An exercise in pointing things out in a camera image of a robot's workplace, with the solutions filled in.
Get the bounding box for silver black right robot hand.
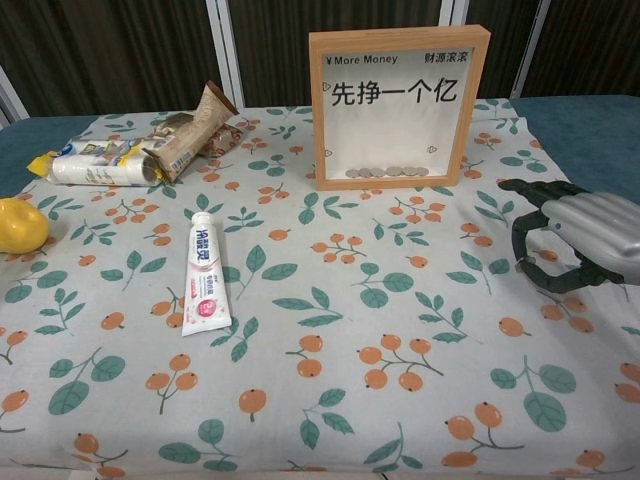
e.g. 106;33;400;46
498;178;640;294

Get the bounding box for floral print tablecloth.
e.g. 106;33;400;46
0;97;640;480

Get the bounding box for white pink toothpaste tube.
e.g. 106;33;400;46
181;211;234;338

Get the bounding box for tall brown snack wrapper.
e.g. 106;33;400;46
191;81;238;152

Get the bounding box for brown barcode snack wrapper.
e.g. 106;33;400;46
148;113;202;182

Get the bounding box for white roll pack yellow ends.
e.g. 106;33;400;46
26;138;167;189

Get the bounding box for yellow lemon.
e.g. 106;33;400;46
0;198;51;253

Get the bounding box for white partition post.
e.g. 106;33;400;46
205;0;228;101
224;0;248;109
510;0;534;99

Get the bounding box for wooden frame money box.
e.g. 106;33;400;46
307;23;492;192

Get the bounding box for white slanted partition frame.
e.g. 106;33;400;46
0;63;25;129

